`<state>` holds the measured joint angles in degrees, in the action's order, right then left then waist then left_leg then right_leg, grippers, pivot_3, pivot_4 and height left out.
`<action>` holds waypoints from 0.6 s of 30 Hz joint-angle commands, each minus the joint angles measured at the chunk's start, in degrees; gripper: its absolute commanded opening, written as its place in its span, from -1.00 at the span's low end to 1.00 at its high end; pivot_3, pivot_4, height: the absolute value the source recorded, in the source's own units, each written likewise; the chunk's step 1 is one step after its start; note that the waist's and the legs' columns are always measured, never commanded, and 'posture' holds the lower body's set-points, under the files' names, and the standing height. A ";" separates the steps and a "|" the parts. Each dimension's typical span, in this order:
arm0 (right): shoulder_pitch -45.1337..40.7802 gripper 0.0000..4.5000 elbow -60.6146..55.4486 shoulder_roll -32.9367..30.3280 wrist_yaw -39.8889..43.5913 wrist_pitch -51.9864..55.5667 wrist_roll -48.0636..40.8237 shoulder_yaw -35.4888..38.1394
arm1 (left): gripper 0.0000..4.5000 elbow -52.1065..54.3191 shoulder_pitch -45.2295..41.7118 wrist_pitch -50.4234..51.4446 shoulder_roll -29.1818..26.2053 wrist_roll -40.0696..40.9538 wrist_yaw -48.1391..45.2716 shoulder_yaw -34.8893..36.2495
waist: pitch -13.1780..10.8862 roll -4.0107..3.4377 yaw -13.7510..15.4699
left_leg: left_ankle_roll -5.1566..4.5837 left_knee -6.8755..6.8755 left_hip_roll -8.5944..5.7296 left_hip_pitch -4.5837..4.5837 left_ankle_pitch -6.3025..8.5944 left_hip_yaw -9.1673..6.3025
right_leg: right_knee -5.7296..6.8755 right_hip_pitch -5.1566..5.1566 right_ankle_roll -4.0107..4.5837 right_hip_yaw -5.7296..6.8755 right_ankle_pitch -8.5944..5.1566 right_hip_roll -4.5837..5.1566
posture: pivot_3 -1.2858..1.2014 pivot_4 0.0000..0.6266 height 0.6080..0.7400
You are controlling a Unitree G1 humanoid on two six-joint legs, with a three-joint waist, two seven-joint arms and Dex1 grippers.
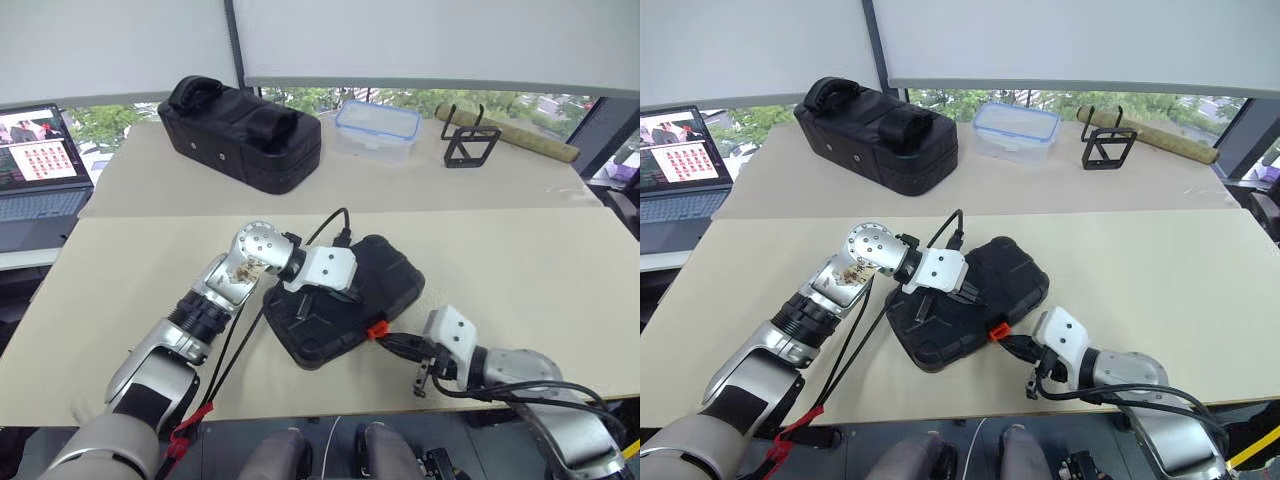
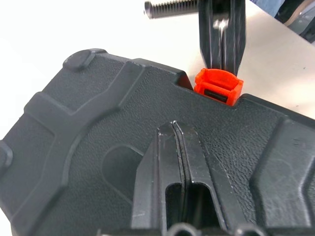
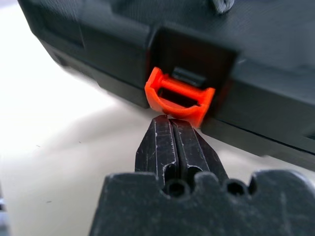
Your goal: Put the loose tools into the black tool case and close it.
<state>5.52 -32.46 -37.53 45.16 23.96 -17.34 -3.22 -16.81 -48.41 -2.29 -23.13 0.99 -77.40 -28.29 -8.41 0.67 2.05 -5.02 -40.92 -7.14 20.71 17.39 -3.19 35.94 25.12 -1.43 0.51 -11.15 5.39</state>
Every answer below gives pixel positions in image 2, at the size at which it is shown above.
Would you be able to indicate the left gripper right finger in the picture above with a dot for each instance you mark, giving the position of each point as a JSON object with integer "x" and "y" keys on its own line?
{"x": 199, "y": 159}

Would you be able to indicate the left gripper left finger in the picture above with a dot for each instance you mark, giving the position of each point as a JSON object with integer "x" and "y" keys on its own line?
{"x": 147, "y": 184}

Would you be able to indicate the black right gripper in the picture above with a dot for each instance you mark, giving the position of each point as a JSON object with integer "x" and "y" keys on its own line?
{"x": 172, "y": 8}

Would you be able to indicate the black plastic tool case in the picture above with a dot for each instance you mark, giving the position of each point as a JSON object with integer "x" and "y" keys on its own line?
{"x": 73, "y": 159}

